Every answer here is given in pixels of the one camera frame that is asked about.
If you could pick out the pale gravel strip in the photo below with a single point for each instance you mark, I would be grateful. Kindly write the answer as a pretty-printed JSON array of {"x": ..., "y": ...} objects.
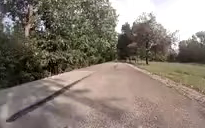
[{"x": 177, "y": 87}]

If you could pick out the distant row of trees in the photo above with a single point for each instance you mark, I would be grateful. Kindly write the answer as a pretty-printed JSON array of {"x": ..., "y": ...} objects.
[{"x": 198, "y": 50}]

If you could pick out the clump of dark trees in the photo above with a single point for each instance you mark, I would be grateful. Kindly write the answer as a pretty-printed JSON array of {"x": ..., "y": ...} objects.
[{"x": 146, "y": 38}]

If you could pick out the grey asphalt path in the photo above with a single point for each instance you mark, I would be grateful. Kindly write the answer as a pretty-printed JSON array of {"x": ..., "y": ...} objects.
[{"x": 120, "y": 95}]

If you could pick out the grass field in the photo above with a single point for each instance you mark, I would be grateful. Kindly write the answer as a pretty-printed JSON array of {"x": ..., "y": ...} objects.
[{"x": 191, "y": 75}]

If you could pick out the dense wood of green trees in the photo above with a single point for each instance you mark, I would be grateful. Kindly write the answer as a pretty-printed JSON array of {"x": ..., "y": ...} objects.
[{"x": 56, "y": 36}]

